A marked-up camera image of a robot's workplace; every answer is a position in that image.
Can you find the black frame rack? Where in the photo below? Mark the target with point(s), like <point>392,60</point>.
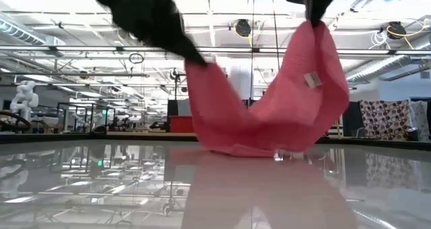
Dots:
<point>58,116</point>

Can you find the circle-patterned cloth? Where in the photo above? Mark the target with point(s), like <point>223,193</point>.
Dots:
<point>384,119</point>

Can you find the white floral cloth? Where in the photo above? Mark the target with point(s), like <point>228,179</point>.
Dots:
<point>419,118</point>

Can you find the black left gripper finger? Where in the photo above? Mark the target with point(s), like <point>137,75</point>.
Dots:
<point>183,48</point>

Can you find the long ceiling light rail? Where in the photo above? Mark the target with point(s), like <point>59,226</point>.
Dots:
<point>84,49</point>

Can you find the pink fluffy towel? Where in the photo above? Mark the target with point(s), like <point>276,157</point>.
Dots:
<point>286,121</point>

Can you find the black curved hoop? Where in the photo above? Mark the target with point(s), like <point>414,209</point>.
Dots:
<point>15,114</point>

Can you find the white robot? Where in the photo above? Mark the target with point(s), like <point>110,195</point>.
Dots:
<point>25,97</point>

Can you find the black table frame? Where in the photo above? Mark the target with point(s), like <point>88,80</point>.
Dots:
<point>50,138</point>

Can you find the black upright panel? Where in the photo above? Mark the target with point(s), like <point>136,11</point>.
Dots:
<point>172,107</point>

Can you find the red box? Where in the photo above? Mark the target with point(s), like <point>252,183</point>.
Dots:
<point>180,124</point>

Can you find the dark partition panel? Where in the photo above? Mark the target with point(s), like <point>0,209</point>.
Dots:
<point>352,119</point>

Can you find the silver ventilation duct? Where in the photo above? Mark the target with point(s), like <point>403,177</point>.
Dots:
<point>377,67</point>
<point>20,30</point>

